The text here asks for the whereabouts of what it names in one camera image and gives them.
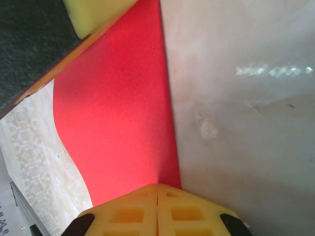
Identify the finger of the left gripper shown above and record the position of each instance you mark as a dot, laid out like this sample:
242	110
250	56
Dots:
29	44
88	14

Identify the red square paper sheet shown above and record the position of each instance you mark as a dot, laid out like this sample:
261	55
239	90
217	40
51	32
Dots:
123	98

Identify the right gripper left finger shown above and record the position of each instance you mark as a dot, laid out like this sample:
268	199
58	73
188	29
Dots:
128	216

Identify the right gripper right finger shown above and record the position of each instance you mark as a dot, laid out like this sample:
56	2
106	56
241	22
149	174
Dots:
187	216

